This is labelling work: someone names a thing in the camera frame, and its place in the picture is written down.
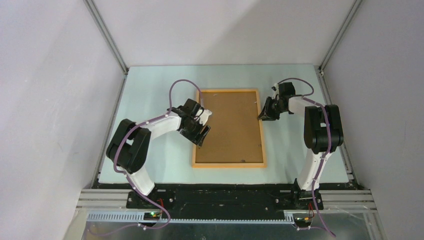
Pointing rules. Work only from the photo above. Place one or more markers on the aluminium corner post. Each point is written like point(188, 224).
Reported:
point(340, 34)
point(106, 34)

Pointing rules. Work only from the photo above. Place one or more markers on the aluminium frame front rail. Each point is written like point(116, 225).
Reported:
point(118, 214)

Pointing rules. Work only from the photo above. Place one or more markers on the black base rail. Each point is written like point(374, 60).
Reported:
point(227, 201)

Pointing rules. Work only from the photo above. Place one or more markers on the left aluminium corner post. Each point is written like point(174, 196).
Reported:
point(106, 34)

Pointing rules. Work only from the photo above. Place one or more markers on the right aluminium corner post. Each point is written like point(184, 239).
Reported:
point(340, 34)

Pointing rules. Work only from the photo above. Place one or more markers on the brown backing board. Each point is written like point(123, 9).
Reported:
point(230, 127)

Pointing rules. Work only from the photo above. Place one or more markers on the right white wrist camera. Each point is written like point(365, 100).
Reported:
point(276, 92)

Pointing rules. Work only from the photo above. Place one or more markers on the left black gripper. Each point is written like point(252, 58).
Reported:
point(197, 138)

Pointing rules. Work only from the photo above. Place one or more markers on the orange wooden picture frame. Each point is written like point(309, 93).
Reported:
point(228, 164)

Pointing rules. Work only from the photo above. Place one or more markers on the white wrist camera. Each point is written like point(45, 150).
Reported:
point(276, 92)
point(202, 116)

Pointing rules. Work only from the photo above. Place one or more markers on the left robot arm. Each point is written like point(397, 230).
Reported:
point(128, 148)

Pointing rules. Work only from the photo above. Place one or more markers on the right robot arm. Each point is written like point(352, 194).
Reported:
point(322, 133)

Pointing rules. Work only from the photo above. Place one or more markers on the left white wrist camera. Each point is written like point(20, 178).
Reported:
point(202, 116)

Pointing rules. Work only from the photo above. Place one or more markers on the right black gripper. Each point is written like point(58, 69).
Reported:
point(266, 115)

